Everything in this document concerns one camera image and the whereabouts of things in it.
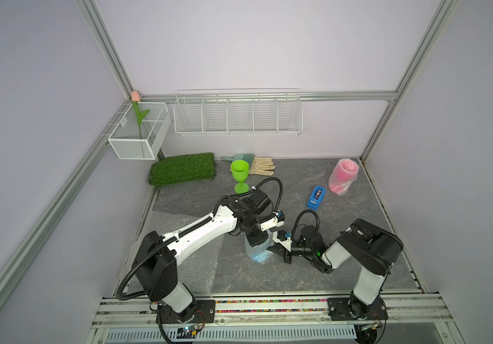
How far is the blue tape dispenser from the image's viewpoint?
101cm

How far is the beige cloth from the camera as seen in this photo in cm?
117

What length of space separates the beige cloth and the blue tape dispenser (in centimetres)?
25
